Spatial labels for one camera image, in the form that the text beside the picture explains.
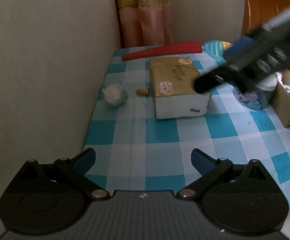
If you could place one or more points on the wooden headboard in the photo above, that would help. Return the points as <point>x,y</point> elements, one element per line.
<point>257,12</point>

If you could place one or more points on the blue checkered tablecloth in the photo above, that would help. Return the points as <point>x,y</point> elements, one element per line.
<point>136,151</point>

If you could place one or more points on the clear jar white lid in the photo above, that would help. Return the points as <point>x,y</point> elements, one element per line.
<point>258,98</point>

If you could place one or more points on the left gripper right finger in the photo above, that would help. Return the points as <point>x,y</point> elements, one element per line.
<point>213,172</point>

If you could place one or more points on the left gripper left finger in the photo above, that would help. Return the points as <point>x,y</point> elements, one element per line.
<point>73,171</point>

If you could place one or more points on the pink gold-banded curtain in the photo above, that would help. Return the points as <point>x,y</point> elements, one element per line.
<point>146,22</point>

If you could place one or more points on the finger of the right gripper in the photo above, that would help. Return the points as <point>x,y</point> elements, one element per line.
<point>211,79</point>
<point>238,47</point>

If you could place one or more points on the small orange plush piece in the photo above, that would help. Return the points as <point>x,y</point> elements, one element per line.
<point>142,91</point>

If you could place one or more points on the red folded fan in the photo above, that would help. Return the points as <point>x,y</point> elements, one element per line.
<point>170,49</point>

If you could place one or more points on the gold tissue pack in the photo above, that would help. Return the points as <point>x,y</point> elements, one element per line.
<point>171,79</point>

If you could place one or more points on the cardboard box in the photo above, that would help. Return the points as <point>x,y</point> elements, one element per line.
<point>280,102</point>

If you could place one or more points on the rainbow pop-it mat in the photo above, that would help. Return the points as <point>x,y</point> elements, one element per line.
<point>216,48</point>

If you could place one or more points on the grey plush ball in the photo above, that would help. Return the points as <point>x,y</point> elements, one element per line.
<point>114,94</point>

